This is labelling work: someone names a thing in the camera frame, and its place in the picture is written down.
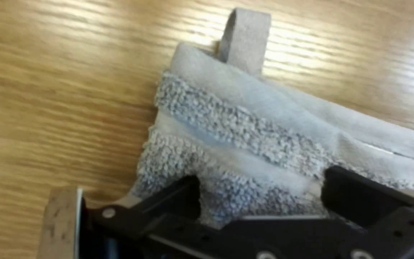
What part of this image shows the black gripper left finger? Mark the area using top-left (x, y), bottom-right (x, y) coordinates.
top-left (37, 175), bottom-right (204, 259)

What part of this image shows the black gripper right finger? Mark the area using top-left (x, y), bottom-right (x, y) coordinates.
top-left (322, 165), bottom-right (414, 228)

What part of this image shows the grey towel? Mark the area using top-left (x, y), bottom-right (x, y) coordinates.
top-left (132, 6), bottom-right (414, 229)

